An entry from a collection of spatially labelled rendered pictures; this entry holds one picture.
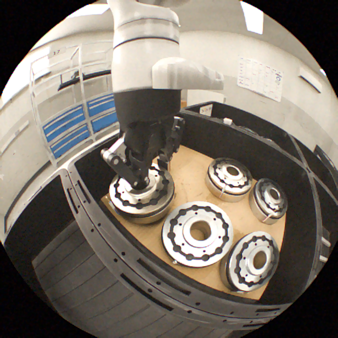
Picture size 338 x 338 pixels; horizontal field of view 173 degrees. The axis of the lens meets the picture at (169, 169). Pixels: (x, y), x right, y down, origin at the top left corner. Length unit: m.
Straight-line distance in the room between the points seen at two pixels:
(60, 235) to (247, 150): 0.45
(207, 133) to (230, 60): 3.14
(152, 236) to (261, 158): 0.27
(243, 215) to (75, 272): 0.33
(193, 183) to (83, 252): 0.26
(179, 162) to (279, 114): 3.23
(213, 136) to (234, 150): 0.06
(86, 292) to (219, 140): 0.42
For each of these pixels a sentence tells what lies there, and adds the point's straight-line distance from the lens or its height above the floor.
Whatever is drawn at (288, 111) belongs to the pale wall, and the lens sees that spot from 3.48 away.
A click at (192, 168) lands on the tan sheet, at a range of 0.29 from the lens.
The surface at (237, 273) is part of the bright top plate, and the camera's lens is 0.19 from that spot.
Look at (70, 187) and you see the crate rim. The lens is 0.16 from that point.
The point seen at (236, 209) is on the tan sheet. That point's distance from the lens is 0.25.
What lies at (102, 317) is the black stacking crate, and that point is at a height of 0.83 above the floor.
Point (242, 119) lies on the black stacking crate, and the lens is 0.58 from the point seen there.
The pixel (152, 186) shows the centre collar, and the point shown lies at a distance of 0.17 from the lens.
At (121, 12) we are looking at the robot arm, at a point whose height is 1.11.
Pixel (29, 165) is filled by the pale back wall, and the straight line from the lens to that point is 3.02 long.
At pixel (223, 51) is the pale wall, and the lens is 3.47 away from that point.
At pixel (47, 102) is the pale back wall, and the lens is 2.81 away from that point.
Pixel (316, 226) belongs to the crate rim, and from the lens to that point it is 0.24.
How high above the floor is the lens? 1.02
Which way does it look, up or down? 43 degrees down
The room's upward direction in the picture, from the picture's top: straight up
